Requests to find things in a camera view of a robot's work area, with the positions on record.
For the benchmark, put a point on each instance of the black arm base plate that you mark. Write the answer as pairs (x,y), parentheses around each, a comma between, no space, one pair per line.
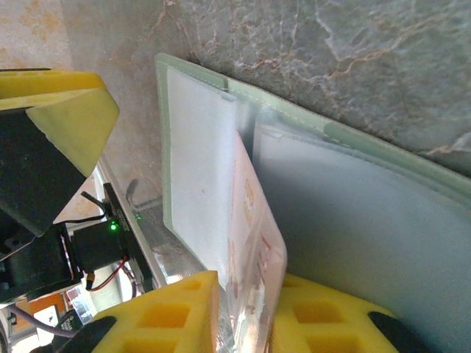
(139,263)

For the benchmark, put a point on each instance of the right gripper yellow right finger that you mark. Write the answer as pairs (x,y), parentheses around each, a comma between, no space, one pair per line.
(324,323)

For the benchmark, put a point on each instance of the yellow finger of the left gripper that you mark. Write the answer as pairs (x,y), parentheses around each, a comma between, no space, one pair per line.
(81,125)
(48,82)

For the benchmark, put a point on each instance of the white pink printed card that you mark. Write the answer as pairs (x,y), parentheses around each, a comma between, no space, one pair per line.
(254,220)

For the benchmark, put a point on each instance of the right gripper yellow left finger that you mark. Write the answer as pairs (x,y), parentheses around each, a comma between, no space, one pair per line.
(165,316)

